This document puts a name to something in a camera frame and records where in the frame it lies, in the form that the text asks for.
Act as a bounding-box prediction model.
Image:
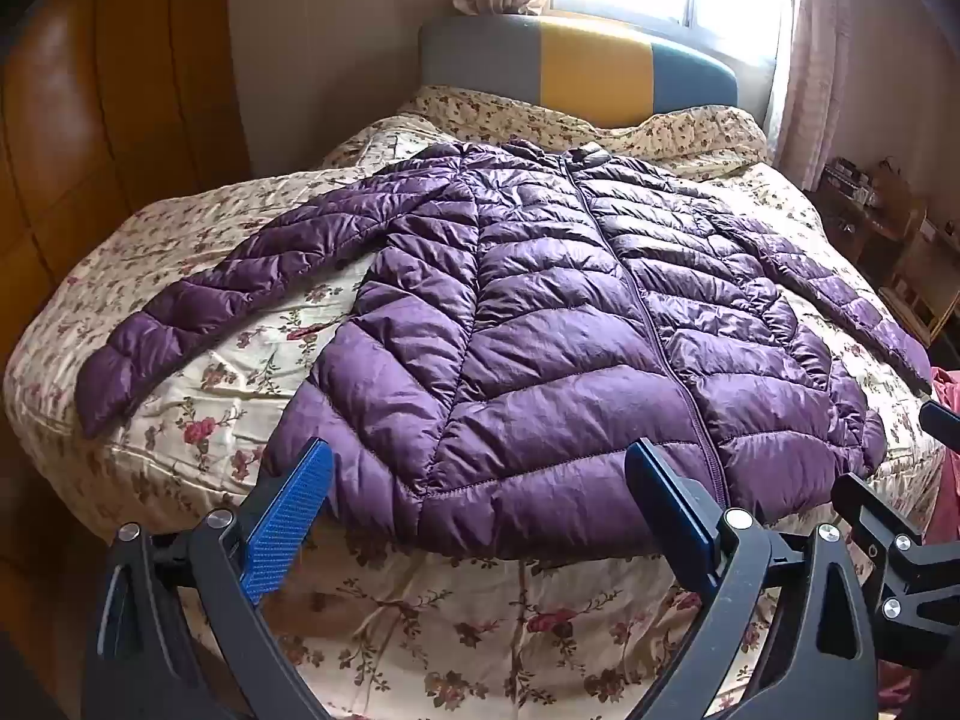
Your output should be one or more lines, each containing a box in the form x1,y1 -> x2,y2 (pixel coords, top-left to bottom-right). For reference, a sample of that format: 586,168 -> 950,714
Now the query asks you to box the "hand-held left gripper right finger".
625,439 -> 880,720

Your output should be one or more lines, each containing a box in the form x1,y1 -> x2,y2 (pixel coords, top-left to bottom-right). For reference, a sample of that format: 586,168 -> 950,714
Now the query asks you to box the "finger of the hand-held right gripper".
921,401 -> 960,451
831,472 -> 960,665

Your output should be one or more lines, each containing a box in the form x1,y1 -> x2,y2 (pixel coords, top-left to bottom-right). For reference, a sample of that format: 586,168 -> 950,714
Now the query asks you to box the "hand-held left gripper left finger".
82,436 -> 335,720

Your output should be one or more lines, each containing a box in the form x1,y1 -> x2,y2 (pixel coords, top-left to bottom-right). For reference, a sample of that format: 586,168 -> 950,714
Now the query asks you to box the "purple quilted down jacket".
75,139 -> 935,560

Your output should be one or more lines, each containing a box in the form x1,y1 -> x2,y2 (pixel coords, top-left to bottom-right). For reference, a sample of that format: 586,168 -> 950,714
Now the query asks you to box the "pink ruffled cloth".
877,367 -> 960,706

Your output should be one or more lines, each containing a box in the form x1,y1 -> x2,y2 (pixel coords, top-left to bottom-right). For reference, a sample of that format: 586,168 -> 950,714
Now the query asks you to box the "large-flower floral quilt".
4,116 -> 947,720

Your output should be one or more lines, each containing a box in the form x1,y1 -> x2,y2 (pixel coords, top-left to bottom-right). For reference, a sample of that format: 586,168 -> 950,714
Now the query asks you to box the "cluttered wooden shelf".
814,157 -> 960,346

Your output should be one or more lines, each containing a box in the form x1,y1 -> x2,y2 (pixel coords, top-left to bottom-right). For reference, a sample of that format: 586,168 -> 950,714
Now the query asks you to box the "grey yellow teal headboard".
418,13 -> 740,130

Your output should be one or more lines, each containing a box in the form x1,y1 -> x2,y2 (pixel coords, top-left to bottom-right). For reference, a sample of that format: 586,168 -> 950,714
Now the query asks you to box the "brown wooden wardrobe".
0,0 -> 252,541

